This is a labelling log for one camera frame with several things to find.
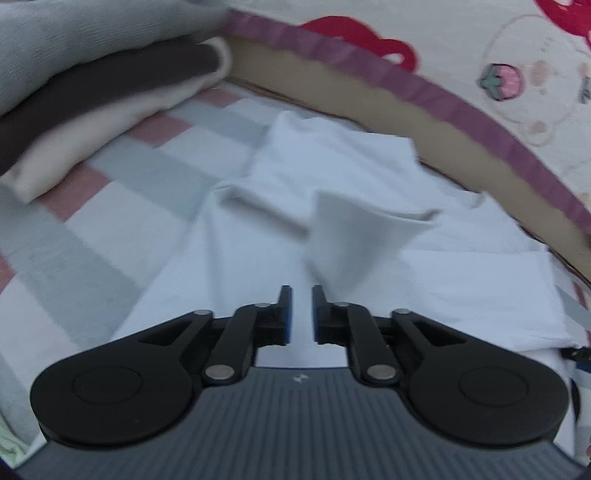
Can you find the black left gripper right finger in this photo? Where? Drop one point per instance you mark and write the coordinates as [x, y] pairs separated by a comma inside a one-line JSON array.
[[463, 388]]

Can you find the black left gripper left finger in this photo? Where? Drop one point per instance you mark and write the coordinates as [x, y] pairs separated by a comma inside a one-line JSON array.
[[136, 387]]

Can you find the white garment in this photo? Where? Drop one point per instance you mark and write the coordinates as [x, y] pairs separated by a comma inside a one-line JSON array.
[[354, 212]]

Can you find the light green garment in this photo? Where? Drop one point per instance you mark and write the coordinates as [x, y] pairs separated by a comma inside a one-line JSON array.
[[13, 451]]

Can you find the striped pink grey white blanket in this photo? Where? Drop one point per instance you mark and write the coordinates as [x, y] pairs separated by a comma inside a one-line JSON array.
[[75, 262]]

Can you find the cartoon print quilt purple trim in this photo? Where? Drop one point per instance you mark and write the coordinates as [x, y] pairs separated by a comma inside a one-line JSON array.
[[523, 64]]

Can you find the grey knit garment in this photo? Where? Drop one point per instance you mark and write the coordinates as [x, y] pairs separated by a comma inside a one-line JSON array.
[[42, 38]]

